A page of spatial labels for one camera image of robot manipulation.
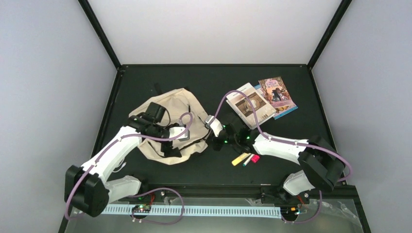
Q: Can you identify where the beige canvas backpack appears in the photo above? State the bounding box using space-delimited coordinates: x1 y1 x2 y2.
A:
129 88 210 165

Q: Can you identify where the coffee cover book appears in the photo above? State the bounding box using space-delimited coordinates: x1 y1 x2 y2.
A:
226 83 275 129

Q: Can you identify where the blue dog book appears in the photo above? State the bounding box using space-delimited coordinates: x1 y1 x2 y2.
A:
254 84 298 119

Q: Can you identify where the pink story book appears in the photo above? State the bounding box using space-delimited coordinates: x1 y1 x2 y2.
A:
258 77 295 109

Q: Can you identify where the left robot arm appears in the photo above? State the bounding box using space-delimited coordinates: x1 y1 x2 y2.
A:
64 102 193 220

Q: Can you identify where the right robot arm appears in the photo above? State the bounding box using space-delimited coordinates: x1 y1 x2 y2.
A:
204 116 346 203

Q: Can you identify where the yellow highlighter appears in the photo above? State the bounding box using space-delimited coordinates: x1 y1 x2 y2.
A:
231 153 251 166

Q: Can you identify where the teal white marker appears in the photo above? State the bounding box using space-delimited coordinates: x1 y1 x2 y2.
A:
242 154 254 166

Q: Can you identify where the pink black highlighter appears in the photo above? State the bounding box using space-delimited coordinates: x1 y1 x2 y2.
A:
251 154 260 163

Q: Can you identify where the small circuit board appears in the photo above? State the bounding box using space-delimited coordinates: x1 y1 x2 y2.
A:
132 204 152 215

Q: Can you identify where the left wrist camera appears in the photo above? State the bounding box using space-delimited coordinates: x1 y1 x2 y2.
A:
170 126 190 141

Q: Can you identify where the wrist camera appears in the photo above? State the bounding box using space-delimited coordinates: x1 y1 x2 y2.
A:
170 126 190 141
204 115 220 129

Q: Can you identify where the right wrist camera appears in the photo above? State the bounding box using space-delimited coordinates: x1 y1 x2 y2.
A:
204 115 220 129

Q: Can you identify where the light blue slotted cable duct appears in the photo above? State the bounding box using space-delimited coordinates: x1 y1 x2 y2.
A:
102 204 282 219

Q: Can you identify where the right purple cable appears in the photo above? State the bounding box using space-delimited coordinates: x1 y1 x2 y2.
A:
214 90 353 224

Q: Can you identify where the black frame rail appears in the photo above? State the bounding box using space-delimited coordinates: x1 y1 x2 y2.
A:
58 185 371 233

